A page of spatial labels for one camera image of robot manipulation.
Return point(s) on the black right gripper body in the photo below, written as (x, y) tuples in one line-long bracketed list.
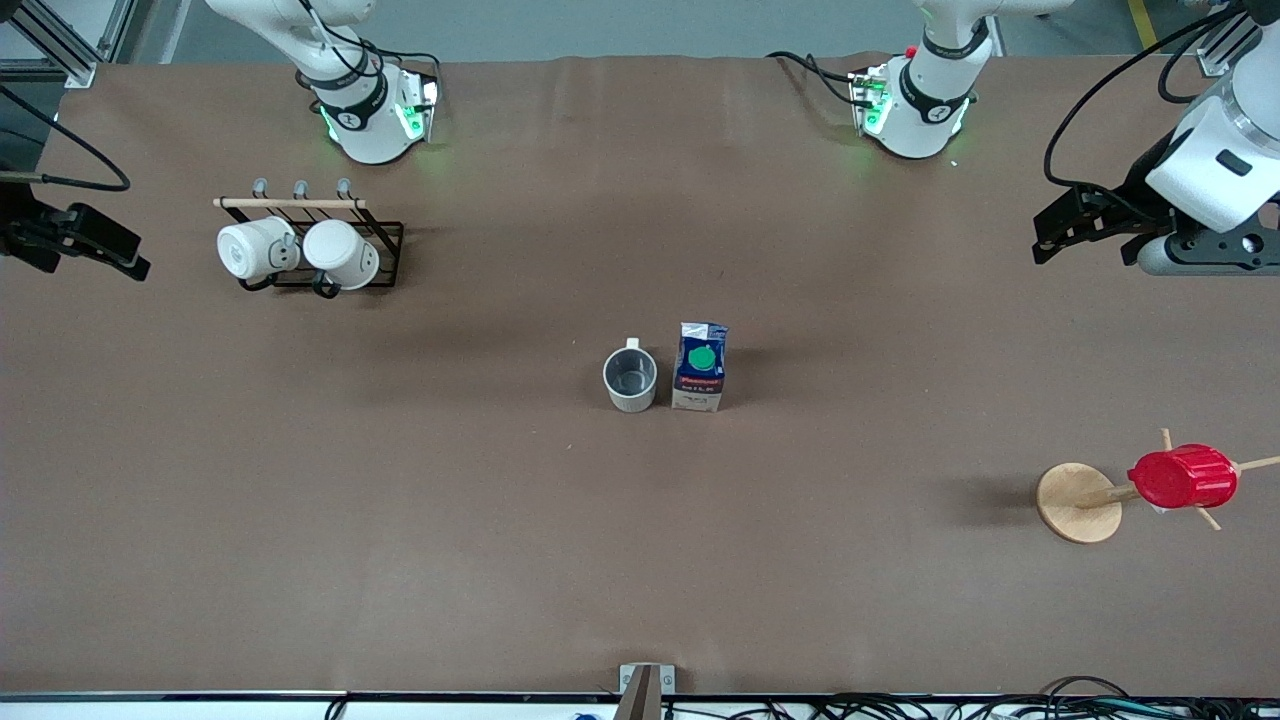
[(17, 224)]

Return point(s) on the blue white milk carton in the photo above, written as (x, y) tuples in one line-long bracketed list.
[(698, 390)]

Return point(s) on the cream mug with grey inside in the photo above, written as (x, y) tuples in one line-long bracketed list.
[(630, 400)]

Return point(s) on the right arm base connector block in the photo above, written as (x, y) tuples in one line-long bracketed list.
[(418, 110)]

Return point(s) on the left arm base connector block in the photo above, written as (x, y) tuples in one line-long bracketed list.
[(870, 100)]

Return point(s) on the red plastic cup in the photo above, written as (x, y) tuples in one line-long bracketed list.
[(1185, 478)]

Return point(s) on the white mug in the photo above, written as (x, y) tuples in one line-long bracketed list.
[(340, 250), (250, 250)]

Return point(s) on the wooden mug tree stand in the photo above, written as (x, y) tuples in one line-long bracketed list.
[(1075, 505)]

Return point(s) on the aluminium frame profile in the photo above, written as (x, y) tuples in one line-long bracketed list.
[(1215, 60), (60, 55)]

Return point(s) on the metal bracket at table edge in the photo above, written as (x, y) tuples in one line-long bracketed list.
[(645, 685)]

